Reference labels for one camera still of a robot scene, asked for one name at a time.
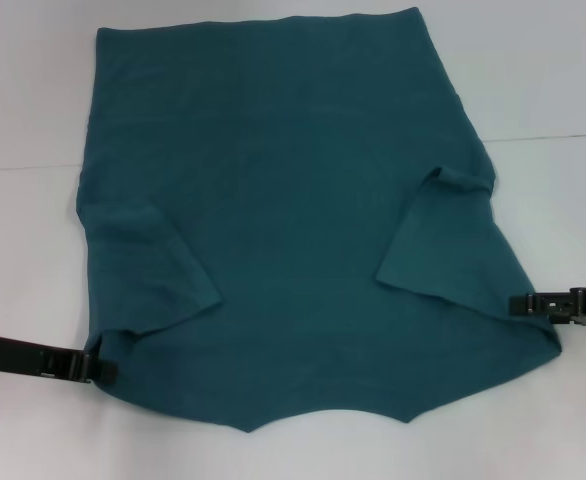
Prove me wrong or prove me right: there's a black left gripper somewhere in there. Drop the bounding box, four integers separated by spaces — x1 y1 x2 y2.
0 334 120 387

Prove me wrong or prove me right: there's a teal blue shirt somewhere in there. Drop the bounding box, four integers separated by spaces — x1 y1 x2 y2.
75 5 564 434

